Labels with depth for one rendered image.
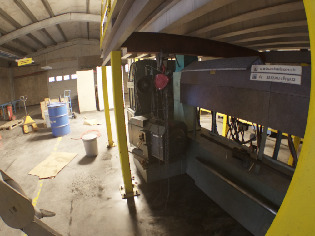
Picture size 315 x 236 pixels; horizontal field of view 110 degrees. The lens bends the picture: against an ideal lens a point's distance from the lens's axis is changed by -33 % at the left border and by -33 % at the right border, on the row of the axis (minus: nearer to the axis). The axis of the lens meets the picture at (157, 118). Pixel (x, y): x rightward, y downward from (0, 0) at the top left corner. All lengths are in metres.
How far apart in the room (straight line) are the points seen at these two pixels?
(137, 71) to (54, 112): 2.83
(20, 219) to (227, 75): 1.76
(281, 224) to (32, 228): 0.85
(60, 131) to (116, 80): 3.39
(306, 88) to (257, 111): 0.46
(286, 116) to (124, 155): 1.61
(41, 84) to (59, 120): 11.72
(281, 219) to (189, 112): 2.22
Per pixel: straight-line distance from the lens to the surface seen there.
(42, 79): 16.25
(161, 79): 1.59
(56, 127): 4.79
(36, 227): 0.86
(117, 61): 1.68
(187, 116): 2.38
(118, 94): 1.67
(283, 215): 0.28
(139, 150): 2.27
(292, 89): 1.24
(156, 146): 1.94
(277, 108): 1.30
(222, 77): 1.65
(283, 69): 1.31
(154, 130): 1.91
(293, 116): 1.25
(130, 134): 2.36
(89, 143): 3.13
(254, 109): 1.41
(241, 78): 1.49
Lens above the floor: 1.39
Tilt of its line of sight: 14 degrees down
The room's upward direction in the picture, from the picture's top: 2 degrees counter-clockwise
